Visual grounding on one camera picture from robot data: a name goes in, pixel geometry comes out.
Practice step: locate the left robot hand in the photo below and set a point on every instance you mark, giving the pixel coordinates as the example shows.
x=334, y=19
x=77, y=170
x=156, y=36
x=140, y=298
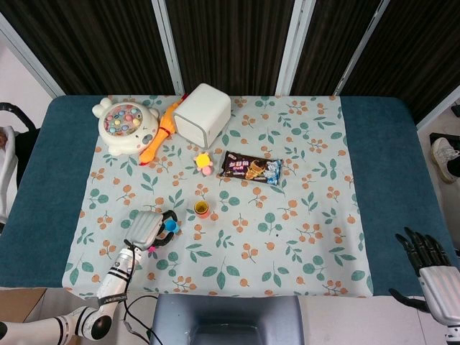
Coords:
x=143, y=230

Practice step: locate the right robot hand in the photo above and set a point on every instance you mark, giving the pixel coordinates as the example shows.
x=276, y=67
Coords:
x=442, y=291

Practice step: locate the light blue plastic cup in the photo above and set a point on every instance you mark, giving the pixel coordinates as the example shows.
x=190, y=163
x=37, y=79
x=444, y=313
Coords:
x=169, y=225

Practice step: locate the yellow plastic cup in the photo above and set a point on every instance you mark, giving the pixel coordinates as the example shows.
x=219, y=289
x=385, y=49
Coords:
x=197, y=205

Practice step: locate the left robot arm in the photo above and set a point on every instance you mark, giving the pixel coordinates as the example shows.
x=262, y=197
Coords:
x=115, y=280

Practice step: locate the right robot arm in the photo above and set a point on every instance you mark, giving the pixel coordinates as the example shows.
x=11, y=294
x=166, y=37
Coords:
x=453, y=336

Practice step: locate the orange plastic cup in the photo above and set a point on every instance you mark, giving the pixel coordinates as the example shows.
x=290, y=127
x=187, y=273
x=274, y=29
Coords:
x=205, y=216

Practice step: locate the small yellow pink toy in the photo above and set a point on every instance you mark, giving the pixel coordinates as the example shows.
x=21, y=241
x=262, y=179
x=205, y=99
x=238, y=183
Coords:
x=203, y=161

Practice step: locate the orange rubber chicken toy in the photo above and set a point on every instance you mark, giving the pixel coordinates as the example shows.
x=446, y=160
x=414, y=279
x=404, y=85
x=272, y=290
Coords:
x=160, y=138

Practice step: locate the white fishing game toy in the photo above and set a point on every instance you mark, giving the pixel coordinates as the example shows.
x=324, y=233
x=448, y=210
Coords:
x=125, y=125

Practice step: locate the floral print tablecloth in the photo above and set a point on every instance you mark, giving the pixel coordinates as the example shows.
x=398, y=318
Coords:
x=251, y=233

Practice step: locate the teal table cover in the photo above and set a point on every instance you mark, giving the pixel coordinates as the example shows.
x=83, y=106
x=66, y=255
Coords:
x=54, y=161

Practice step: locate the dark chocolate snack package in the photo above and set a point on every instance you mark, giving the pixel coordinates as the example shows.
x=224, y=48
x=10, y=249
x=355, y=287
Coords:
x=248, y=167

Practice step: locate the cardboard box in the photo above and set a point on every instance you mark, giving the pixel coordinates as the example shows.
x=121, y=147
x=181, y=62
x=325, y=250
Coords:
x=21, y=303
x=74, y=340

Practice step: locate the white sneaker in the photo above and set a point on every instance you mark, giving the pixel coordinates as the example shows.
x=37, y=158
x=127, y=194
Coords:
x=445, y=158

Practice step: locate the white cube appliance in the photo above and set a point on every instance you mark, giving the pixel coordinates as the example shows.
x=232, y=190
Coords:
x=205, y=111

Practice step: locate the black chair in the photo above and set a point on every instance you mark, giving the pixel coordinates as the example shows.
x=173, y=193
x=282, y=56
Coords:
x=27, y=143

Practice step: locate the white cloth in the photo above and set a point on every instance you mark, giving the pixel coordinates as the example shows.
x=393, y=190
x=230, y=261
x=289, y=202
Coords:
x=7, y=169

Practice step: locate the dark folding screen panel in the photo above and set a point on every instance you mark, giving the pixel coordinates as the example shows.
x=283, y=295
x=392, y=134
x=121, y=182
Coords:
x=413, y=54
x=330, y=43
x=100, y=43
x=230, y=39

